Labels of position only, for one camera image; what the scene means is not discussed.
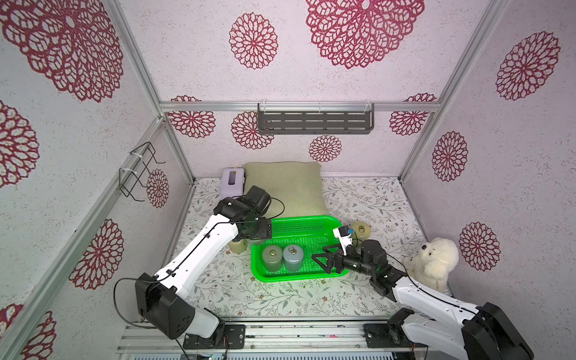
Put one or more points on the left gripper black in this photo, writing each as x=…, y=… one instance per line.
x=265, y=231

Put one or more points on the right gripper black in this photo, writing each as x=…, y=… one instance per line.
x=336, y=259

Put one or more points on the green canister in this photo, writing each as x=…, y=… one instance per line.
x=272, y=257

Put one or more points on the green plastic basket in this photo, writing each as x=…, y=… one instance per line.
x=309, y=234

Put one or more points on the yellow canister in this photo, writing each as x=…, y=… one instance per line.
x=361, y=231

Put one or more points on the blue-grey canister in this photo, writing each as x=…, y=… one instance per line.
x=293, y=257

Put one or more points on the yellow-green canister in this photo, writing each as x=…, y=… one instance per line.
x=238, y=247

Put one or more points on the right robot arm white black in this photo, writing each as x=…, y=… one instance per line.
x=459, y=329

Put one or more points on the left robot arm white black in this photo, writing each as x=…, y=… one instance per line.
x=162, y=297

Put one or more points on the green linen cushion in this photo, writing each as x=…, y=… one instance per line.
x=296, y=188

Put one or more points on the lilac toaster toy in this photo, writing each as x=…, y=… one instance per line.
x=232, y=182

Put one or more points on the white plush dog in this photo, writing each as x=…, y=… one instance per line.
x=433, y=263

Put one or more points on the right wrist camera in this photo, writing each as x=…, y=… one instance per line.
x=344, y=235

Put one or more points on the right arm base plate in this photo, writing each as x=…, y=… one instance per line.
x=383, y=335

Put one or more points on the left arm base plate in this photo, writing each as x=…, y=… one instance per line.
x=227, y=337

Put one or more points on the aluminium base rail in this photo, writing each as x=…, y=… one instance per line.
x=269, y=335

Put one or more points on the grey wall shelf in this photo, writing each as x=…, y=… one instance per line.
x=314, y=122

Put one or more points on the black wire wall rack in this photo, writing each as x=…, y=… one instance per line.
x=130, y=177

